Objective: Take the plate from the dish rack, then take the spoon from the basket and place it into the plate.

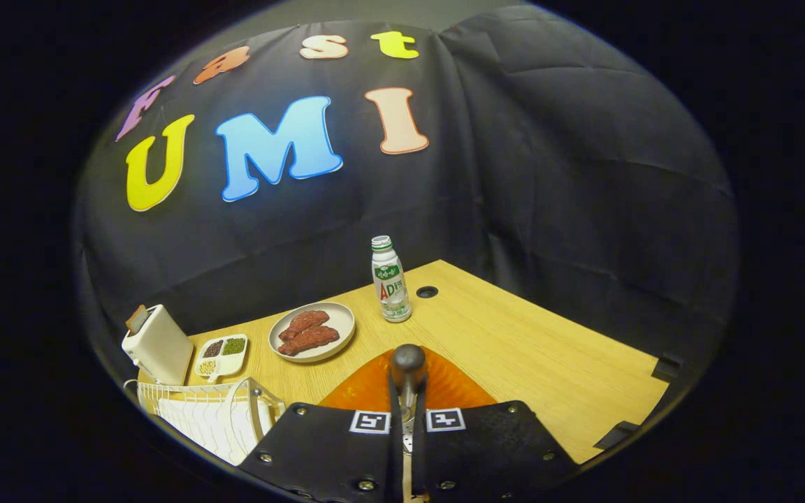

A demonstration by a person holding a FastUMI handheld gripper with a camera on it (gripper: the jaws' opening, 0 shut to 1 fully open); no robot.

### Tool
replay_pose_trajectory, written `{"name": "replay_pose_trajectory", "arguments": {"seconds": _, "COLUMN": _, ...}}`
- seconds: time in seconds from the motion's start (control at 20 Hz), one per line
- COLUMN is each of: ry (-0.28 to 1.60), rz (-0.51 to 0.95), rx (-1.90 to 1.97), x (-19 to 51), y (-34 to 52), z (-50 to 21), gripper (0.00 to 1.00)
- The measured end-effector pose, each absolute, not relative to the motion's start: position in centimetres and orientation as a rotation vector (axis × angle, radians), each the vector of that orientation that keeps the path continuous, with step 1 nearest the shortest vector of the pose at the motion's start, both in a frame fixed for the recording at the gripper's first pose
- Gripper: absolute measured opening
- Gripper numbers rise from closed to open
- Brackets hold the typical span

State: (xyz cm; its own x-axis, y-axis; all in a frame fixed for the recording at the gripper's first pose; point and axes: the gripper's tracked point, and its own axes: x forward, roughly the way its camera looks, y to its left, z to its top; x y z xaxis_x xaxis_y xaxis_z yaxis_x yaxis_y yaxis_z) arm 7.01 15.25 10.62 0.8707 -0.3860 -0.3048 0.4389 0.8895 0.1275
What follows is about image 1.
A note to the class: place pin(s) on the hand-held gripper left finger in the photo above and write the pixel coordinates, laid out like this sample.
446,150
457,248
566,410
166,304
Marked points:
325,447

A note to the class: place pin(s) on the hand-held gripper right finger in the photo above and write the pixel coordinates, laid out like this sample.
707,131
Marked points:
486,447

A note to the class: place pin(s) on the beige plate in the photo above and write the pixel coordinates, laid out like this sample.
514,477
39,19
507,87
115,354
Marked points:
339,318

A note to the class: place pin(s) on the red meat piece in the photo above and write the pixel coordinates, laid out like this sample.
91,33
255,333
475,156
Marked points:
312,340
305,323

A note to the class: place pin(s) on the white divided bean tray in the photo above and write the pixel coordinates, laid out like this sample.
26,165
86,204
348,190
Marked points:
222,356

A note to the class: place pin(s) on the black table grommet hole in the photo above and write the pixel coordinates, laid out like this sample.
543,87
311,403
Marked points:
427,291

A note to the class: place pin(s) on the white green drink bottle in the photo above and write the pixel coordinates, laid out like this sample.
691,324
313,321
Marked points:
391,283

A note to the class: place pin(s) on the white toaster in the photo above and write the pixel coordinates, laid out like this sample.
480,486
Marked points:
161,349

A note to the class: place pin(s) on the brown toast slice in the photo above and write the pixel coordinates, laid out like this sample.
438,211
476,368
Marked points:
137,318

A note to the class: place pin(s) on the black table bracket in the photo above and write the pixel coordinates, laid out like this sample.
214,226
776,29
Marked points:
618,435
666,368

